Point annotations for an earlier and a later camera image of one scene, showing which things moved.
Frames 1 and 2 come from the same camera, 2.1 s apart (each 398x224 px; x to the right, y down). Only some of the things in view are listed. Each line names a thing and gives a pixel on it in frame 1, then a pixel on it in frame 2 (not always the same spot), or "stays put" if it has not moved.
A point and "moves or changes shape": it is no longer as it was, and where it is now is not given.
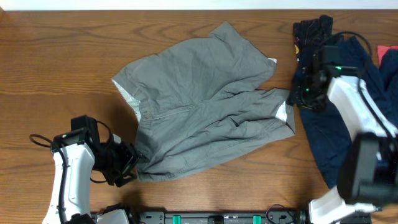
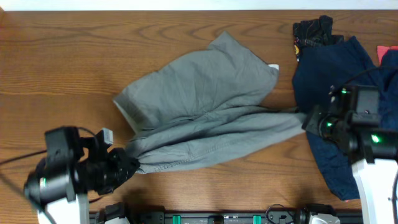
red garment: x=382 y=50 stays put
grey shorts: x=202 y=100 moves or changes shape
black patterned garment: x=309 y=34 stays put
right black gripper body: x=307 y=98 -> x=313 y=124
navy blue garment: x=326 y=127 stays put
